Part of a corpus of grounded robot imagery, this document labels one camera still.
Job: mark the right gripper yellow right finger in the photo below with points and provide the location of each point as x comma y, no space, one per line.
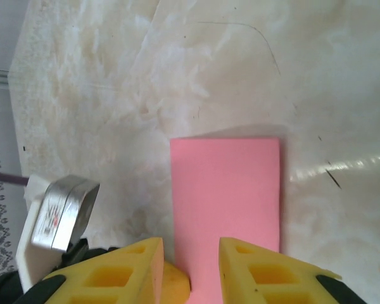
272,278

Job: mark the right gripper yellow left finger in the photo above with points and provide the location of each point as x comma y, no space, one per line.
114,278

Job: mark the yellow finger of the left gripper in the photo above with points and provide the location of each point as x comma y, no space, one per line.
174,285

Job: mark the pink paper sheet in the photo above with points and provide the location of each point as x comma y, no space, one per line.
225,190

